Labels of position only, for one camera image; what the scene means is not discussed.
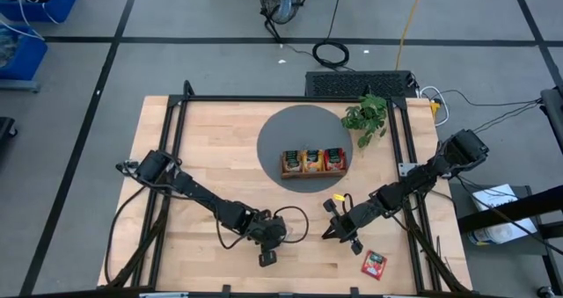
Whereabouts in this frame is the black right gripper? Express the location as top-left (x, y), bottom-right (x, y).
top-left (320, 198), bottom-right (376, 256)

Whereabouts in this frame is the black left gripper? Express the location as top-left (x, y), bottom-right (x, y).
top-left (246, 208), bottom-right (290, 268)

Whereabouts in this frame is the red strawberry tea bag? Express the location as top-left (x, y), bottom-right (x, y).
top-left (360, 250), bottom-right (389, 281)
top-left (323, 147), bottom-right (348, 172)

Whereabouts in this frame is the tan apple tea bag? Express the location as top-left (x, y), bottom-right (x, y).
top-left (281, 149), bottom-right (303, 173)

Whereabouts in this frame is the orange tea bag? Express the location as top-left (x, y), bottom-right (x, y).
top-left (302, 149), bottom-right (325, 173)

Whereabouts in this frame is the wooden three-compartment box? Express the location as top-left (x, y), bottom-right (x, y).
top-left (280, 147), bottom-right (349, 180)

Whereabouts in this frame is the round grey placemat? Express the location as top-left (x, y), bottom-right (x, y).
top-left (256, 103), bottom-right (355, 193)

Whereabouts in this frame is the small green plant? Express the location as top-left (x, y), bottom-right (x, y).
top-left (340, 93), bottom-right (389, 149)

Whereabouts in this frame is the black vented computer case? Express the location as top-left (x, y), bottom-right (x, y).
top-left (303, 69), bottom-right (418, 99)

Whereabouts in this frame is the white paper sheet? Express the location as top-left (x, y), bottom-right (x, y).
top-left (470, 183), bottom-right (519, 212)

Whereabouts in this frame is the black metal stand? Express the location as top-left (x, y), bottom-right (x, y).
top-left (456, 185), bottom-right (563, 298)

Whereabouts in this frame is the black floor fan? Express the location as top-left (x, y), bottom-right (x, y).
top-left (256, 0), bottom-right (308, 43)

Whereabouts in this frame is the black object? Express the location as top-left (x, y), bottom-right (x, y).
top-left (0, 116), bottom-right (18, 142)

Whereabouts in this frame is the blue plastic bin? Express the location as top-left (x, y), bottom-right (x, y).
top-left (0, 24), bottom-right (49, 84)
top-left (0, 0), bottom-right (80, 25)

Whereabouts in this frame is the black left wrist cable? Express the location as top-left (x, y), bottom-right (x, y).
top-left (215, 206), bottom-right (311, 251)

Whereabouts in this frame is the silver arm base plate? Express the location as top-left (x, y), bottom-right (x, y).
top-left (397, 162), bottom-right (418, 178)

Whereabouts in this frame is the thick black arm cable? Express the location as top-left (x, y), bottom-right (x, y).
top-left (103, 185), bottom-right (149, 286)

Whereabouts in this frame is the white looped cable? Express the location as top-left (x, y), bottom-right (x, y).
top-left (419, 84), bottom-right (450, 128)

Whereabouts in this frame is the coiled black cable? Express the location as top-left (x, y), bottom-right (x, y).
top-left (311, 0), bottom-right (352, 70)

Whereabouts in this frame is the thin black cable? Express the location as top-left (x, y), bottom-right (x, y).
top-left (433, 88), bottom-right (543, 134)

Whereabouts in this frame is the yellow floor cable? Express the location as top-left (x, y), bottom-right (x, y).
top-left (394, 0), bottom-right (428, 71)

